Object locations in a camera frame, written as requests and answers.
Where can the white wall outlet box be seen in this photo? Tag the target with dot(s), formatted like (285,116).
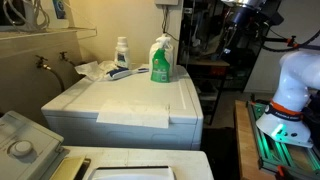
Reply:
(166,2)

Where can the white dryer machine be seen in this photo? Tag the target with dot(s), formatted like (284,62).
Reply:
(133,90)

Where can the white wall shelf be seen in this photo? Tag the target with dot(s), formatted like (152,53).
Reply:
(50,32)

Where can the white round control knob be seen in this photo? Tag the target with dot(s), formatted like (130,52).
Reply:
(21,148)

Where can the flat white paper towel sheet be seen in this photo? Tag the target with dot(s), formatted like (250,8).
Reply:
(133,115)

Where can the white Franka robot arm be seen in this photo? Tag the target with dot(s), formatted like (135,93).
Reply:
(293,76)

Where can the green spray bottle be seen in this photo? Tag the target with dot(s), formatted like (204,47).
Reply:
(170,53)
(160,68)

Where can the dark wall faucet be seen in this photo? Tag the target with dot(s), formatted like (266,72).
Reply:
(41,61)
(63,56)

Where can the black storage shelf rack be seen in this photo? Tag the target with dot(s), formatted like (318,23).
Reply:
(213,63)

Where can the white box with blue label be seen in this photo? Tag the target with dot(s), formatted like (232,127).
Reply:
(60,10)

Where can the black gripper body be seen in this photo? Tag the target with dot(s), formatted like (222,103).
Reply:
(246,15)

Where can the white washing machine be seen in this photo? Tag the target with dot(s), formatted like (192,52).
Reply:
(173,160)

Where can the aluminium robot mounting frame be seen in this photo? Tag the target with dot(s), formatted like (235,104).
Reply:
(270,153)

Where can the crumpled white cloth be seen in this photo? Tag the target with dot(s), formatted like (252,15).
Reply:
(90,69)

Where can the white detergent bottle blue label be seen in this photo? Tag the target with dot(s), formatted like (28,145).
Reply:
(122,56)

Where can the beige flat plastic flap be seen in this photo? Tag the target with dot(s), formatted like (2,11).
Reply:
(68,166)

